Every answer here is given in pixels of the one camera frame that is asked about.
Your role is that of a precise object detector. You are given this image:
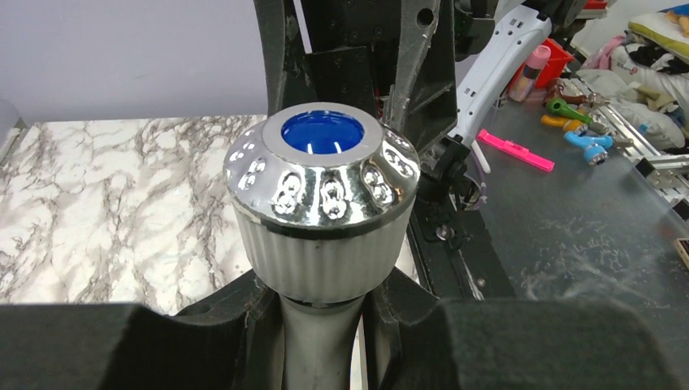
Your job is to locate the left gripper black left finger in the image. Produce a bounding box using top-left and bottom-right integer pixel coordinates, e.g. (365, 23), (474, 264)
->
(1, 272), (280, 389)

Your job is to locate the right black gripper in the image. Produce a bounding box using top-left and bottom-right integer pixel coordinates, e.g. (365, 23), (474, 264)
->
(253, 0), (457, 154)

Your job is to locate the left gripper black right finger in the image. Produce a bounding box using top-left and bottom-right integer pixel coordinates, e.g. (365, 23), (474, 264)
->
(363, 270), (678, 389)

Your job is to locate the white plastic water faucet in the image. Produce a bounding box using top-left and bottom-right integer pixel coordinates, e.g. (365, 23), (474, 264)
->
(223, 102), (420, 389)

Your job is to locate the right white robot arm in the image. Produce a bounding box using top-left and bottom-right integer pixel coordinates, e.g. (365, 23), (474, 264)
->
(227, 1), (583, 241)

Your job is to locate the white chalk stick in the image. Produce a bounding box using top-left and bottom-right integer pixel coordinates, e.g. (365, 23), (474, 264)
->
(471, 141), (492, 174)

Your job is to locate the pink plastic strip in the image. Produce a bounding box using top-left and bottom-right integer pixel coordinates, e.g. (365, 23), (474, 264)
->
(477, 129), (555, 172)

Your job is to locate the pink capped bottle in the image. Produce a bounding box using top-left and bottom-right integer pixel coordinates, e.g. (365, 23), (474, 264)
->
(508, 45), (551, 102)

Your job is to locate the green plastic faucet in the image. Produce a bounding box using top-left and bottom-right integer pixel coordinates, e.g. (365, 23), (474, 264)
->
(545, 97), (593, 124)

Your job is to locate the red plastic bin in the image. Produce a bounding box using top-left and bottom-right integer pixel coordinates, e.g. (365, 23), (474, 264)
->
(535, 38), (574, 89)

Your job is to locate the orange plastic faucet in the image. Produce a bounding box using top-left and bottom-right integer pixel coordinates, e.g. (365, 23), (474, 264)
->
(540, 115), (588, 132)

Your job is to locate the blue plastic faucet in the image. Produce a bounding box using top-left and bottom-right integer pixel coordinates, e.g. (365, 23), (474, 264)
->
(564, 132), (615, 166)

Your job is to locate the pile of clothes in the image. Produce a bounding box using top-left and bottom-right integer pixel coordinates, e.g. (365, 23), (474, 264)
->
(577, 4), (688, 154)

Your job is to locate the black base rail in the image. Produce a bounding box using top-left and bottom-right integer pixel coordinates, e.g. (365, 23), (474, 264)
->
(407, 201), (516, 301)

